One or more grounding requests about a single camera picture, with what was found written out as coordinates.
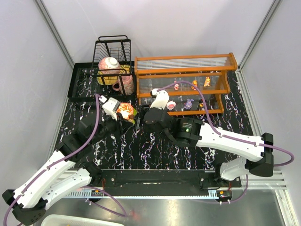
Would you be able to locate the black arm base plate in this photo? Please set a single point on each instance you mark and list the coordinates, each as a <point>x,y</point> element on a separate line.
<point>199,178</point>

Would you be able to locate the white plastic bin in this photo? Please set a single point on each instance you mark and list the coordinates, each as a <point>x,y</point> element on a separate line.
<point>63,220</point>

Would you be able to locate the yellow bear toy figure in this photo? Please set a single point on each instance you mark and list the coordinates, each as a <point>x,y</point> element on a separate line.
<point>195,84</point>

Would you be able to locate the black drain tray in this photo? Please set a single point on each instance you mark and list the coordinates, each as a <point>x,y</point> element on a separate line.
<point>84,85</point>

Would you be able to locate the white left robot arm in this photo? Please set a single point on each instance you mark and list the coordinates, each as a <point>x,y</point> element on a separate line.
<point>30,201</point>

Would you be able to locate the orange patterned white bowl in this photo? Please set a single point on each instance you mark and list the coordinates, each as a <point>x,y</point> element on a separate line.
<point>125,109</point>

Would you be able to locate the yellow plate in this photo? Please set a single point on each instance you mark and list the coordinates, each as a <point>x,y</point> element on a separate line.
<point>110,77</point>

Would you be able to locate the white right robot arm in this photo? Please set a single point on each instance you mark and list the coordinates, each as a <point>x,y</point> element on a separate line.
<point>254,152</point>

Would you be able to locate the pink floral bowl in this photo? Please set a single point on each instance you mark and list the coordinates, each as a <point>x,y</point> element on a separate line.
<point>109,65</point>

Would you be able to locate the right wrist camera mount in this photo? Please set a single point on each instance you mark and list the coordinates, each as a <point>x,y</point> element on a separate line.
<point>161,99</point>

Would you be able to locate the wooden tiered display shelf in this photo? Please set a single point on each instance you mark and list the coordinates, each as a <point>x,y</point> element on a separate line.
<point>161,72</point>

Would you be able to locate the purple bunny toy figure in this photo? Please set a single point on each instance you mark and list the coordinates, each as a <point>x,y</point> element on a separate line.
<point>188,104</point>

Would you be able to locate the lime green plate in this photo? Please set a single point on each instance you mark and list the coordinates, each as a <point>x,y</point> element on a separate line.
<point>133,120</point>

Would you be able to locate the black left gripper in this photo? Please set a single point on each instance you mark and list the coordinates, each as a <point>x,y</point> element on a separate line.
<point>118,121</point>

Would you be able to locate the Snow White toy figure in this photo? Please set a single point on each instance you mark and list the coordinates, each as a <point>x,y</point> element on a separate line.
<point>201,105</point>

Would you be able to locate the brown rabbit toy figure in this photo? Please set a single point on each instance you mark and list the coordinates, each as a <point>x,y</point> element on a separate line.
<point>207,82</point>

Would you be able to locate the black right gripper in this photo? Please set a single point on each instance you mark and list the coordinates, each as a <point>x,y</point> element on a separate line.
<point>146,115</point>

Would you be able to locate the black wire dish rack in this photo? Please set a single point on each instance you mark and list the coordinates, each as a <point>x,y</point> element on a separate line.
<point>116,46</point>

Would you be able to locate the pink floral mug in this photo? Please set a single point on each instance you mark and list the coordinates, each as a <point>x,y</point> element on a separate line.
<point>124,84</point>

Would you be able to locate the pink white lamb toy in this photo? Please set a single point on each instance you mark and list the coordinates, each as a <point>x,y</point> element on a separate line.
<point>171,105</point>

